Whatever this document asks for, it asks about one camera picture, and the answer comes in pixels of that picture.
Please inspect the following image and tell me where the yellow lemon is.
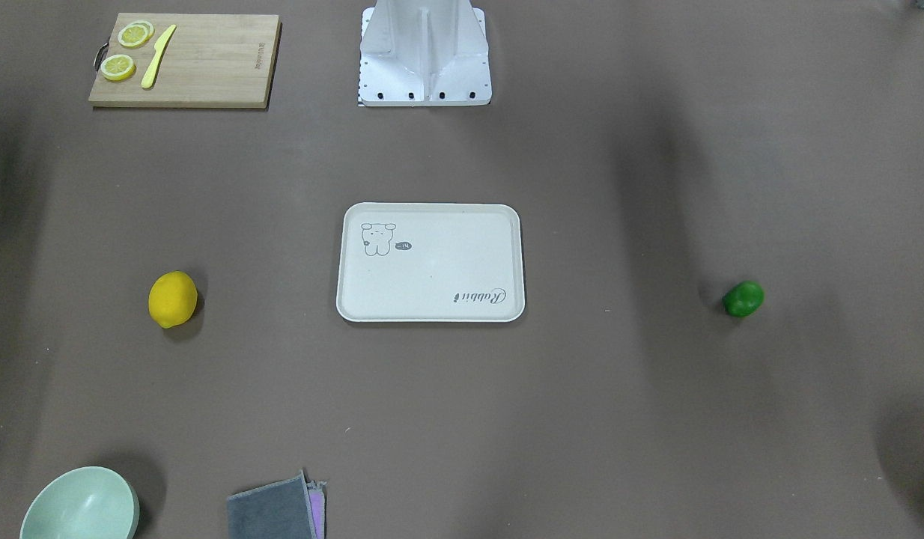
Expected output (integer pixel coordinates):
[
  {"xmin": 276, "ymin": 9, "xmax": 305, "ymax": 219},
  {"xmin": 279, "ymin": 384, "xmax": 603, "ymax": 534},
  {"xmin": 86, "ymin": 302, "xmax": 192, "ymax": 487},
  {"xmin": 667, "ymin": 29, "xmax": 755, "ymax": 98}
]
[{"xmin": 148, "ymin": 272, "xmax": 198, "ymax": 329}]

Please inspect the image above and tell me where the white rabbit tray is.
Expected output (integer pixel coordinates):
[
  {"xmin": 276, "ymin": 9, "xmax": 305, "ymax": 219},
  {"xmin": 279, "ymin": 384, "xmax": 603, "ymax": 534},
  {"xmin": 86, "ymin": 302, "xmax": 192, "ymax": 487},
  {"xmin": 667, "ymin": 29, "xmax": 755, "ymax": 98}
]
[{"xmin": 335, "ymin": 202, "xmax": 525, "ymax": 322}]

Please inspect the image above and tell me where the purple cloth underneath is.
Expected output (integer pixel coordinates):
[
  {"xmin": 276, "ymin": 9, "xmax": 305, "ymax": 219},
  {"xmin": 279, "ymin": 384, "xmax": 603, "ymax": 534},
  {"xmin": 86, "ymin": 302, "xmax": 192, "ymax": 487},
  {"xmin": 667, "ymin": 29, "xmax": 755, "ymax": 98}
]
[{"xmin": 307, "ymin": 481, "xmax": 327, "ymax": 539}]

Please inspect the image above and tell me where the green lime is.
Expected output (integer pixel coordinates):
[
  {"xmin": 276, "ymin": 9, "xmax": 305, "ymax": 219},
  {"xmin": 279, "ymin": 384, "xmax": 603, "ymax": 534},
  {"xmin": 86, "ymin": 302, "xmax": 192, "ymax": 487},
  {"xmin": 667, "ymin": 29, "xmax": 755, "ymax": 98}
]
[{"xmin": 721, "ymin": 280, "xmax": 765, "ymax": 318}]

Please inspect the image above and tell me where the grey folded cloth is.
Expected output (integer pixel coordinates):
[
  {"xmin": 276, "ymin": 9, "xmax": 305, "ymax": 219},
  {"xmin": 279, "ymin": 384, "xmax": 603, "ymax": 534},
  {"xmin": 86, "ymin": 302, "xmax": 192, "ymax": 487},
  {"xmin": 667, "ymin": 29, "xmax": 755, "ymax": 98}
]
[{"xmin": 226, "ymin": 473, "xmax": 316, "ymax": 538}]

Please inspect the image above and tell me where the wooden cutting board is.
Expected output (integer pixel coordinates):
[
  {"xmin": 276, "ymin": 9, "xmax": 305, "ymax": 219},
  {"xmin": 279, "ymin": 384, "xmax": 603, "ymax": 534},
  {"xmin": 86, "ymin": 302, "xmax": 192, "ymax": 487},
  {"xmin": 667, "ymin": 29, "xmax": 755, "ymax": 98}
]
[{"xmin": 88, "ymin": 11, "xmax": 282, "ymax": 109}]

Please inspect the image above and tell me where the yellow plastic knife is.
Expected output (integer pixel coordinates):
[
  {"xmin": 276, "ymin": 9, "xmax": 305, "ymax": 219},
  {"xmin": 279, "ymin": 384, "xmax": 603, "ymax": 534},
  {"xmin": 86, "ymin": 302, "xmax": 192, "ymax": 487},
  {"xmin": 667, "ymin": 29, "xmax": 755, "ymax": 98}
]
[{"xmin": 141, "ymin": 24, "xmax": 177, "ymax": 90}]

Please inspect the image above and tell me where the lemon slice lower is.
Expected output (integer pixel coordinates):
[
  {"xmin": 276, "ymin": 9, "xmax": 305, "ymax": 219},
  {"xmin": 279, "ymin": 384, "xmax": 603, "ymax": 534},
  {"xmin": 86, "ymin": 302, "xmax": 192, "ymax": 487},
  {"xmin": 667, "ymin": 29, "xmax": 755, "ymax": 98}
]
[{"xmin": 98, "ymin": 54, "xmax": 136, "ymax": 82}]

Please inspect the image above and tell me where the lemon slice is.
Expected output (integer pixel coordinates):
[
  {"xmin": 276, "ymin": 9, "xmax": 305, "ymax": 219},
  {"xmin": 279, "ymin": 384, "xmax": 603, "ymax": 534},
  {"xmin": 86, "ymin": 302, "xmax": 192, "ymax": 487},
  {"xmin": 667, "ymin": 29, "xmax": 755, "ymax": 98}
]
[
  {"xmin": 98, "ymin": 54, "xmax": 136, "ymax": 82},
  {"xmin": 118, "ymin": 20, "xmax": 154, "ymax": 49}
]

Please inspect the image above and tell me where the lemon slice upper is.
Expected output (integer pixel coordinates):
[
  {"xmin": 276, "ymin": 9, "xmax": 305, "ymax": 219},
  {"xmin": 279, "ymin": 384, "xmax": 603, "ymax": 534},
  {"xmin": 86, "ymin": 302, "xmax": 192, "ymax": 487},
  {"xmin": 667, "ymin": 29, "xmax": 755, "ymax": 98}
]
[{"xmin": 118, "ymin": 20, "xmax": 154, "ymax": 49}]

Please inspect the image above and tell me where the mint green bowl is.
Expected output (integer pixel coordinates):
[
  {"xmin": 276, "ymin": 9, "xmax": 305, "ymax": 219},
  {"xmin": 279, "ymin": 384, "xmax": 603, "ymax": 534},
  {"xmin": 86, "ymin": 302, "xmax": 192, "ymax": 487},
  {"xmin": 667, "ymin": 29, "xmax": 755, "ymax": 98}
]
[{"xmin": 18, "ymin": 466, "xmax": 140, "ymax": 538}]

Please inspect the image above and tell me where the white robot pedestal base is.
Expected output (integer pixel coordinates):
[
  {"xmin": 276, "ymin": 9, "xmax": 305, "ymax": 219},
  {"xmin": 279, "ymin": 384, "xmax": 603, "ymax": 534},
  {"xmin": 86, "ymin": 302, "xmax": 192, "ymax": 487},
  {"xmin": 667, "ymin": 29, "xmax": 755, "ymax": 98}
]
[{"xmin": 357, "ymin": 1, "xmax": 493, "ymax": 107}]

